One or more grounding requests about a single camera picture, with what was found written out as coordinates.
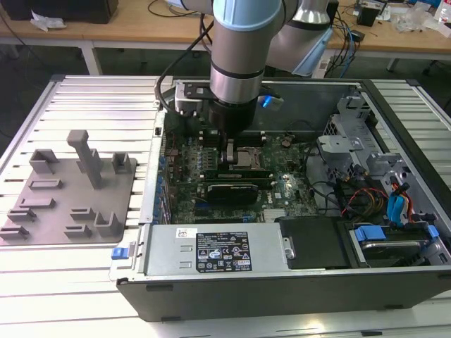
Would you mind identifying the tall black speaker box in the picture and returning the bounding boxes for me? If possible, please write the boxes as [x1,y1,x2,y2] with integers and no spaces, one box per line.
[327,0,340,29]

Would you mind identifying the grey parts rack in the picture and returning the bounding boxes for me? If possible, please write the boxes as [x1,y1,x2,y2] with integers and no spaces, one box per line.
[0,129,139,247]

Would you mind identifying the red yellow black wire bundle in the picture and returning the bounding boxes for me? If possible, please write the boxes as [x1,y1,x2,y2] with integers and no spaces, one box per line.
[340,188,388,219]

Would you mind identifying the clear plastic bags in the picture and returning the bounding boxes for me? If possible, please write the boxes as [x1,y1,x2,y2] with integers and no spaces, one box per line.
[390,5,440,33]

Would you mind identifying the black plastic shroud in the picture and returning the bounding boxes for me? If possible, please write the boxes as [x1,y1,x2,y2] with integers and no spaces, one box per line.
[274,216,352,271]

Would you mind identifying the large black box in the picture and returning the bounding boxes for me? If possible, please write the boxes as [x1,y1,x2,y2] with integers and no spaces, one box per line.
[6,0,119,25]

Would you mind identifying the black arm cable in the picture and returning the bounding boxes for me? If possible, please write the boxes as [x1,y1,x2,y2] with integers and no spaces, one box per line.
[157,15,214,112]

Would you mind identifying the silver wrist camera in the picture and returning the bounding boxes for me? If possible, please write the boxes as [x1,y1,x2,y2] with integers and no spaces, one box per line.
[173,81,213,116]

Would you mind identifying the small black box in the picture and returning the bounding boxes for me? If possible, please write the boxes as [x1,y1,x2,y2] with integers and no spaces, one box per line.
[356,5,382,26]

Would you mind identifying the silver power supply unit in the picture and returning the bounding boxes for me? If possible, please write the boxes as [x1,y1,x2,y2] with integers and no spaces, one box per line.
[142,225,294,279]

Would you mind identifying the metal socket cover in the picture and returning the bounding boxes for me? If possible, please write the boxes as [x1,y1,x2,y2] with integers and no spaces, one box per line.
[215,146,266,174]

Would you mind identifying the metal drive cage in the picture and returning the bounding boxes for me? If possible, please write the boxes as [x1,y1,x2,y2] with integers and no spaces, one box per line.
[316,94,380,184]

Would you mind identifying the blue flat data wire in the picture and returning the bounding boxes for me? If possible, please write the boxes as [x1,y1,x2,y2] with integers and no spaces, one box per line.
[386,179,413,227]

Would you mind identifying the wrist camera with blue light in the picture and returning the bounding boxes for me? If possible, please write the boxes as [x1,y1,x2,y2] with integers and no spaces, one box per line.
[258,92,285,109]

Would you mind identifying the hard disk in blue carrier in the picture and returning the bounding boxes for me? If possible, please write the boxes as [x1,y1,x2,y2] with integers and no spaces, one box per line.
[347,222,440,269]

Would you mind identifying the green motherboard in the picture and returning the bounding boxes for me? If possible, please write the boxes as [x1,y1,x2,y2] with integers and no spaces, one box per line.
[163,130,320,226]

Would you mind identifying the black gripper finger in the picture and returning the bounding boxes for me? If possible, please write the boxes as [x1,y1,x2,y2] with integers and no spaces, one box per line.
[217,132,236,166]

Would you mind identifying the black RAM slot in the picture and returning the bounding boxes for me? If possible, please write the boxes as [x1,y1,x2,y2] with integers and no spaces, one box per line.
[199,140,267,147]
[199,132,266,138]
[199,128,266,134]
[204,180,276,187]
[204,178,274,184]
[199,137,266,142]

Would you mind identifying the silver CPU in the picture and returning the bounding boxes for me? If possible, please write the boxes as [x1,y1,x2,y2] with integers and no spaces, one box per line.
[235,149,255,168]

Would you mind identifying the wooden desk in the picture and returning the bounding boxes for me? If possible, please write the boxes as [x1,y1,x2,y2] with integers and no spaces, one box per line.
[0,0,451,77]

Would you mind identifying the black graphics card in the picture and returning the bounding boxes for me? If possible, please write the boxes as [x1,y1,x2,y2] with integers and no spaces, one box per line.
[206,182,259,206]

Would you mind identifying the black open PC case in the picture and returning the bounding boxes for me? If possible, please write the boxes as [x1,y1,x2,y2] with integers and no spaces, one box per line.
[109,75,451,323]

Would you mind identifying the crumpled clear plastic wrap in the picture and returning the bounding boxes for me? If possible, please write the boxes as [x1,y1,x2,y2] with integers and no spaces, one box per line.
[30,10,67,32]

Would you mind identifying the silver finned heatsink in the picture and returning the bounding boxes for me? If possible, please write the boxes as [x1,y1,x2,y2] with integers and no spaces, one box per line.
[262,209,288,223]

